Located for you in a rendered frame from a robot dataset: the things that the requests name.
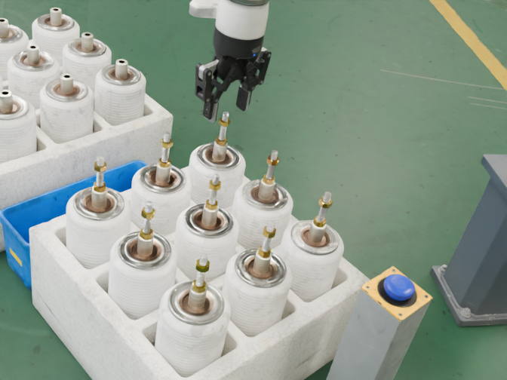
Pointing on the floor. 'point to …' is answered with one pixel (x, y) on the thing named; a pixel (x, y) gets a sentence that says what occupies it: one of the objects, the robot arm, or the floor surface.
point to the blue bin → (53, 203)
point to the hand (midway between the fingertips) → (226, 107)
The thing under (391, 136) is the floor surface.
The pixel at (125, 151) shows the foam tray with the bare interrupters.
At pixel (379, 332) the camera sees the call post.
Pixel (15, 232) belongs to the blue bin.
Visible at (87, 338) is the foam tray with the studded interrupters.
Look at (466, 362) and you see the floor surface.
